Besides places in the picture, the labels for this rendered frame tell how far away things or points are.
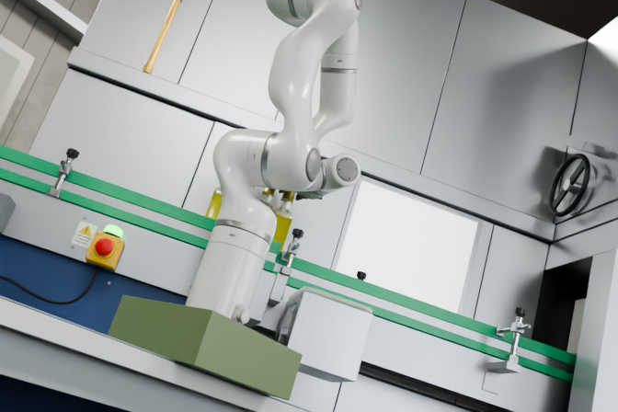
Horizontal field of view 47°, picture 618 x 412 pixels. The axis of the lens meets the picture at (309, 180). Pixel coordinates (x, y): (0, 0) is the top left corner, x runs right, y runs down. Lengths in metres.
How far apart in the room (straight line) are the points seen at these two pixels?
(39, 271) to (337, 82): 0.84
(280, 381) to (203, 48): 1.27
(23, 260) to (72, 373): 0.69
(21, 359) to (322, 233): 1.20
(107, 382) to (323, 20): 0.84
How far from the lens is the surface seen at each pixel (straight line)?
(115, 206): 1.84
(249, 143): 1.46
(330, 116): 1.73
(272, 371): 1.33
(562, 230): 2.42
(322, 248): 2.13
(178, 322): 1.25
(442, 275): 2.24
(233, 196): 1.42
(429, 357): 2.00
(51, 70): 4.33
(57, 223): 1.82
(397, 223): 2.22
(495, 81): 2.56
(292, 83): 1.50
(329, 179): 1.74
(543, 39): 2.73
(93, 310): 1.79
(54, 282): 1.81
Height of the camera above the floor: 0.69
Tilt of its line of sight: 19 degrees up
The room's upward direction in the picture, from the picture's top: 18 degrees clockwise
